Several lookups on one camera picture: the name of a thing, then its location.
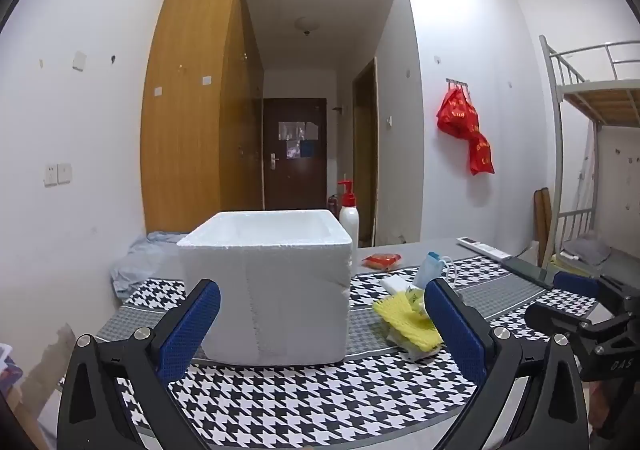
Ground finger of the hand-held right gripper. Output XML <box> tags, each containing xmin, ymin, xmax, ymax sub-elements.
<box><xmin>525</xmin><ymin>302</ymin><xmax>608</xmax><ymax>337</ymax></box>
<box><xmin>552</xmin><ymin>271</ymin><xmax>640</xmax><ymax>301</ymax></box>

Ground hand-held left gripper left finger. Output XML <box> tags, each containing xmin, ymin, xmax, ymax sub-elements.
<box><xmin>56</xmin><ymin>278</ymin><xmax>222</xmax><ymax>450</ymax></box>

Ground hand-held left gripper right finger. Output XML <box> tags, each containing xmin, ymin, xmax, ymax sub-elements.
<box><xmin>424</xmin><ymin>277</ymin><xmax>591</xmax><ymax>450</ymax></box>

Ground yellow sponge cloth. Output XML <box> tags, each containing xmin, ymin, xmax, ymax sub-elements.
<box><xmin>372</xmin><ymin>289</ymin><xmax>446</xmax><ymax>362</ymax></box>

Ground blue face mask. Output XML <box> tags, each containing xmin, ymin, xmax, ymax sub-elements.
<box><xmin>412</xmin><ymin>252</ymin><xmax>458</xmax><ymax>291</ymax></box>

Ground white soft tube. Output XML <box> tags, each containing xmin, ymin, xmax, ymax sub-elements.
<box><xmin>380</xmin><ymin>275</ymin><xmax>422</xmax><ymax>297</ymax></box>

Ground white foam box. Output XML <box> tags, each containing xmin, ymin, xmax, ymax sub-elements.
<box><xmin>176</xmin><ymin>210</ymin><xmax>355</xmax><ymax>367</ymax></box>

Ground grey folded bedding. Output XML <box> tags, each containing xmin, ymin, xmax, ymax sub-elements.
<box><xmin>560</xmin><ymin>235</ymin><xmax>613</xmax><ymax>275</ymax></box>

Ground wooden boards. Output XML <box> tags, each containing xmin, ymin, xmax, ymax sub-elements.
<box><xmin>532</xmin><ymin>187</ymin><xmax>551</xmax><ymax>265</ymax></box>

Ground white remote control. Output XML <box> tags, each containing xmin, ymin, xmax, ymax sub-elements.
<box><xmin>456</xmin><ymin>237</ymin><xmax>513</xmax><ymax>261</ymax></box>

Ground red snack packet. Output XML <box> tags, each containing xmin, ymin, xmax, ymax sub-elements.
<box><xmin>362</xmin><ymin>252</ymin><xmax>402</xmax><ymax>271</ymax></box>

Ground houndstooth table cloth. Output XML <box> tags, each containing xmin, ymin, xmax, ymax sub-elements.
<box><xmin>92</xmin><ymin>255</ymin><xmax>616</xmax><ymax>446</ymax></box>

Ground white lotion bottle red pump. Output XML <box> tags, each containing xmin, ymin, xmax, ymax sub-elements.
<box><xmin>337</xmin><ymin>180</ymin><xmax>361</xmax><ymax>249</ymax></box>

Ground red plastic bag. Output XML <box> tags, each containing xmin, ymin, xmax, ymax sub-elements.
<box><xmin>467</xmin><ymin>130</ymin><xmax>496</xmax><ymax>175</ymax></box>

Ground dark brown entrance door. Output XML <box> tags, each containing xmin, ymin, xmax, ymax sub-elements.
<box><xmin>263</xmin><ymin>98</ymin><xmax>328</xmax><ymax>211</ymax></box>

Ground white metal bunk bed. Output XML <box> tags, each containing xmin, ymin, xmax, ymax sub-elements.
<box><xmin>539</xmin><ymin>34</ymin><xmax>640</xmax><ymax>277</ymax></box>

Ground colourful printed box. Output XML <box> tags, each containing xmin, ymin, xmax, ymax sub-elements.
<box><xmin>0</xmin><ymin>342</ymin><xmax>21</xmax><ymax>390</ymax></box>

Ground wooden side door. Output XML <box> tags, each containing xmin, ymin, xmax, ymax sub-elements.
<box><xmin>352</xmin><ymin>57</ymin><xmax>379</xmax><ymax>248</ymax></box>

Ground papers on door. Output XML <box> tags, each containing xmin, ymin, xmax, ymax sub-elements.
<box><xmin>278</xmin><ymin>121</ymin><xmax>319</xmax><ymax>159</ymax></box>

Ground wooden wardrobe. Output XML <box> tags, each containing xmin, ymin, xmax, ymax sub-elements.
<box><xmin>141</xmin><ymin>0</ymin><xmax>265</xmax><ymax>235</ymax></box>

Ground white wall sockets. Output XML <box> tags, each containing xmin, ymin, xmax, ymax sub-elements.
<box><xmin>44</xmin><ymin>162</ymin><xmax>73</xmax><ymax>187</ymax></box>

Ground red cloth on wall hook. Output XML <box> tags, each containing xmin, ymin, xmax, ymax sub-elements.
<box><xmin>436</xmin><ymin>87</ymin><xmax>480</xmax><ymax>138</ymax></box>

